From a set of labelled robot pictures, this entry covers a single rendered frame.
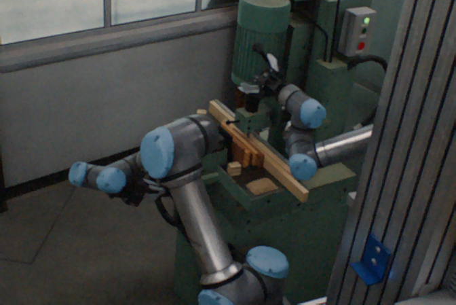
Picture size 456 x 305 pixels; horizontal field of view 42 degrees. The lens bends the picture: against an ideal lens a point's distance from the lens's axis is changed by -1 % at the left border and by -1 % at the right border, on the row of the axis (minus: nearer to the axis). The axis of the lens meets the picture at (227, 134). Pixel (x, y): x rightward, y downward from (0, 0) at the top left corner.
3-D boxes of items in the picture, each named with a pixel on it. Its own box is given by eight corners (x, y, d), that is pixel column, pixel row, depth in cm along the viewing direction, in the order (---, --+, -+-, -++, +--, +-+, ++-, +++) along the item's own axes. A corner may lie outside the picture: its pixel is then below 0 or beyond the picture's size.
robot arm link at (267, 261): (292, 293, 167) (300, 257, 160) (261, 317, 158) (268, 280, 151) (260, 270, 174) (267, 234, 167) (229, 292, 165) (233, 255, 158)
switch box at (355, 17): (336, 50, 217) (345, 9, 209) (357, 47, 222) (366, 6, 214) (347, 57, 213) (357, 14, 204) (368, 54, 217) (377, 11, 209)
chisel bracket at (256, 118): (233, 128, 229) (235, 109, 224) (262, 121, 236) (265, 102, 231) (243, 137, 224) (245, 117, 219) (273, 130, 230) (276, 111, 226)
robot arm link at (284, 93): (309, 98, 183) (290, 117, 183) (299, 91, 186) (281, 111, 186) (297, 85, 177) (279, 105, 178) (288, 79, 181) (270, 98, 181)
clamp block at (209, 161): (176, 157, 228) (177, 138, 224) (207, 150, 235) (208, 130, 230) (195, 178, 218) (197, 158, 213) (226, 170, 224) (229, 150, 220)
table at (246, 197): (150, 136, 246) (150, 123, 243) (214, 121, 261) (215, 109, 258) (226, 221, 203) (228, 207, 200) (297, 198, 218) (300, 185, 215)
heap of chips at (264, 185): (244, 184, 212) (245, 180, 211) (267, 177, 217) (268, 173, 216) (255, 195, 207) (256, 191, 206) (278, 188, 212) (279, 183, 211)
